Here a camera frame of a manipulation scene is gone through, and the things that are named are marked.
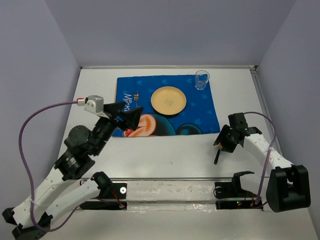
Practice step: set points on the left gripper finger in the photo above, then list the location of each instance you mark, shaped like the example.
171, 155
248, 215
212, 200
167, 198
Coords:
129, 120
114, 110

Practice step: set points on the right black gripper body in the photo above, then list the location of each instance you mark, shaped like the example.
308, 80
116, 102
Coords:
225, 138

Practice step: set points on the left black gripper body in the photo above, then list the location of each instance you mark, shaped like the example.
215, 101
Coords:
105, 128

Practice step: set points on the gold knife dark handle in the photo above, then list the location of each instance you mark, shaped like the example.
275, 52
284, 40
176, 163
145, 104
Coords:
217, 156

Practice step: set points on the gold fork dark handle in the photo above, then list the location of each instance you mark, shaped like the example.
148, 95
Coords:
136, 98

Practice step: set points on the tan round plate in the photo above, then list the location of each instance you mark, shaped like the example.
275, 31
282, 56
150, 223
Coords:
168, 100

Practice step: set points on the blue cartoon placemat cloth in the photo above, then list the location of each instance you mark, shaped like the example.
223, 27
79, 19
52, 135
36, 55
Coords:
198, 116

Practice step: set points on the clear drinking glass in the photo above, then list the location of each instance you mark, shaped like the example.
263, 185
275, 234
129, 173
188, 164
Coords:
201, 79

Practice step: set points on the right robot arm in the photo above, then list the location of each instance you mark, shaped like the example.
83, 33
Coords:
283, 186

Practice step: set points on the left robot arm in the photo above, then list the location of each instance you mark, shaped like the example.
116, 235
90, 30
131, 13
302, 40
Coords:
34, 217

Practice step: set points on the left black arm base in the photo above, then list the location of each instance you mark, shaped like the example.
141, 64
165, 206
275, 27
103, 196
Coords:
115, 200

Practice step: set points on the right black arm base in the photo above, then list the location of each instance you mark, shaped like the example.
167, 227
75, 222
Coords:
230, 197

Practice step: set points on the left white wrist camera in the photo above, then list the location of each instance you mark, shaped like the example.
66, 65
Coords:
93, 104

